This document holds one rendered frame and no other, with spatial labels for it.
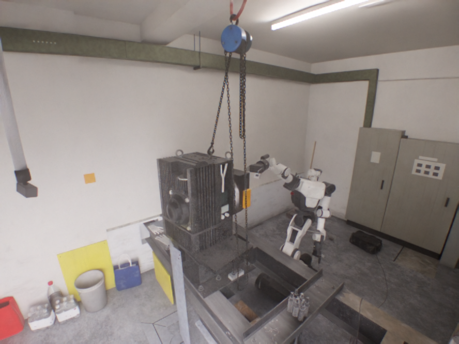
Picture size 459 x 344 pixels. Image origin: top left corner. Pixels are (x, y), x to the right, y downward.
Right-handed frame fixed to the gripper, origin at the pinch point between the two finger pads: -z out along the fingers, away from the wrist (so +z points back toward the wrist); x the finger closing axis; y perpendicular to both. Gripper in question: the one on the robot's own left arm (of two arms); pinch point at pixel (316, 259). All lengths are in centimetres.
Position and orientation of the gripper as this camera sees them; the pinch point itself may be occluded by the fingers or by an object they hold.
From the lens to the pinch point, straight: 255.5
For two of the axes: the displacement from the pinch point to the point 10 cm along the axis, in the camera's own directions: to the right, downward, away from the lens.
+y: 9.6, 1.6, 2.1
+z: 1.5, -9.8, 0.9
